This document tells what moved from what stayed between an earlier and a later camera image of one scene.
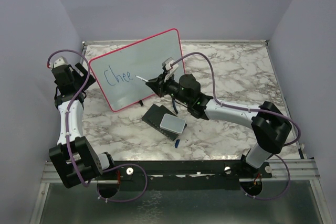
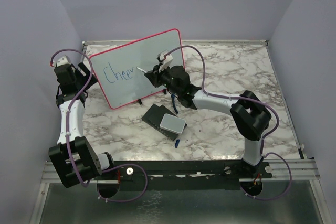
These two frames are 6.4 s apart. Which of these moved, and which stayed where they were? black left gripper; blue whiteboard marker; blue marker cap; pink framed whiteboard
Moved: blue whiteboard marker
Stayed: pink framed whiteboard; black left gripper; blue marker cap
